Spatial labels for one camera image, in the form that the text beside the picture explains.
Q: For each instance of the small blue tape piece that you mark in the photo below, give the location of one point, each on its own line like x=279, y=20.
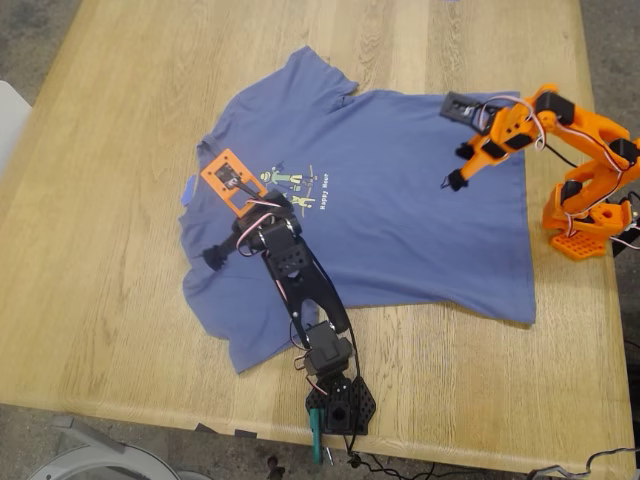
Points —
x=187, y=195

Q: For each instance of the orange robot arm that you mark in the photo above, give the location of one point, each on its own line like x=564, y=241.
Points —
x=590, y=125

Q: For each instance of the blue printed T-shirt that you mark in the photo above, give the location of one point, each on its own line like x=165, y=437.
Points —
x=400, y=225

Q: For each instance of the teal table clamp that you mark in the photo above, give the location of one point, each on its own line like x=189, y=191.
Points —
x=316, y=435

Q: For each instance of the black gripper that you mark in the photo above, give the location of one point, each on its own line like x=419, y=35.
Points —
x=231, y=245

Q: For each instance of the black tape strip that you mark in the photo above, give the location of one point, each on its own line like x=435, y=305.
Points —
x=246, y=434
x=205, y=428

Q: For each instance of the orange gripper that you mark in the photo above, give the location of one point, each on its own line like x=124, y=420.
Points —
x=479, y=156

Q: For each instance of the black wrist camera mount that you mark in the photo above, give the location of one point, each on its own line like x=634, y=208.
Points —
x=452, y=107

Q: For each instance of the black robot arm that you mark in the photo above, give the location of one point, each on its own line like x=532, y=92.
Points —
x=287, y=260

